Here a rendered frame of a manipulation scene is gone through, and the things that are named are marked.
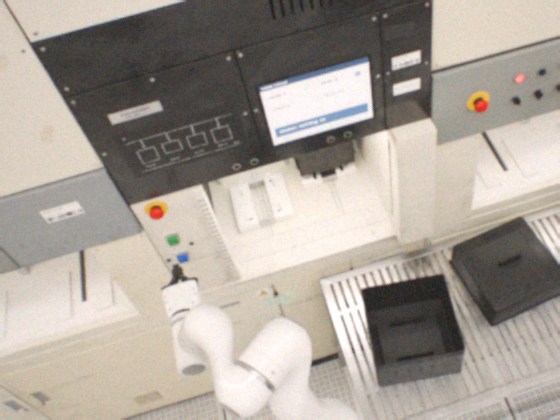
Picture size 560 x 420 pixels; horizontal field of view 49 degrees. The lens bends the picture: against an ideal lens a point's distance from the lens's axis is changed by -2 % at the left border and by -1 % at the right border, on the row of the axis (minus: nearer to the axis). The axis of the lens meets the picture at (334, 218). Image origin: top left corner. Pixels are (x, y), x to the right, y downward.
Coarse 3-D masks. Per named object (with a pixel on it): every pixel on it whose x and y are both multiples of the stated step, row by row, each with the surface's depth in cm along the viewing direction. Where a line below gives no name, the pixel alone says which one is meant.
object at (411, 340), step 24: (384, 288) 202; (408, 288) 205; (432, 288) 207; (384, 312) 213; (408, 312) 212; (432, 312) 211; (384, 336) 208; (408, 336) 207; (432, 336) 206; (456, 336) 195; (384, 360) 202; (408, 360) 185; (432, 360) 187; (456, 360) 190; (384, 384) 197
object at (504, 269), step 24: (480, 240) 215; (504, 240) 214; (528, 240) 213; (456, 264) 217; (480, 264) 209; (504, 264) 208; (528, 264) 207; (552, 264) 206; (480, 288) 204; (504, 288) 203; (528, 288) 202; (552, 288) 204; (504, 312) 202
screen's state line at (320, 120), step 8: (336, 112) 165; (344, 112) 165; (352, 112) 166; (360, 112) 167; (304, 120) 164; (312, 120) 164; (320, 120) 165; (328, 120) 166; (336, 120) 167; (280, 128) 163; (288, 128) 164; (296, 128) 165; (304, 128) 166
